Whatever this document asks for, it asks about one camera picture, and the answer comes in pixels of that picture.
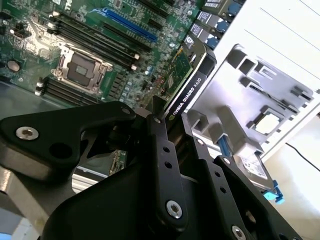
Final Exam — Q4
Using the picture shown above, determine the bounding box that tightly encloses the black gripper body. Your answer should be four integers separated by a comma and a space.
42, 159, 227, 240

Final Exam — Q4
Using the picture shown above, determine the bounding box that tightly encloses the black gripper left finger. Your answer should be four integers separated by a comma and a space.
0, 95, 190, 227

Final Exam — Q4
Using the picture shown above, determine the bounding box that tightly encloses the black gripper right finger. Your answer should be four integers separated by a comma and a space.
181, 112, 305, 240

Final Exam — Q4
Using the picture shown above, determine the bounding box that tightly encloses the graphics card black fan shroud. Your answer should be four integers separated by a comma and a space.
159, 42, 218, 141

